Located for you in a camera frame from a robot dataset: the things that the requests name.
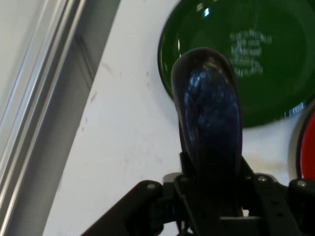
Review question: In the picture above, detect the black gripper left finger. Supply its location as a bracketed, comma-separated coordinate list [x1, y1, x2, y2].
[81, 152, 198, 236]

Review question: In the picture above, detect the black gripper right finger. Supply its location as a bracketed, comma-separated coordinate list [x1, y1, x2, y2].
[236, 156, 315, 236]

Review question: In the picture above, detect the dark purple toy eggplant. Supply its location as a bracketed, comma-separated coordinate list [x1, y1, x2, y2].
[170, 47, 245, 218]

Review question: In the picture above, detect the red plate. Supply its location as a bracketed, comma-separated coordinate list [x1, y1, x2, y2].
[287, 97, 315, 179]

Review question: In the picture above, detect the green plate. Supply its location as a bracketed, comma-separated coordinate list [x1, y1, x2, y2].
[157, 0, 315, 129]

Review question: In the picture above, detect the aluminium wall rail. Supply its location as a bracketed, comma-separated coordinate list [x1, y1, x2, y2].
[0, 0, 122, 236]

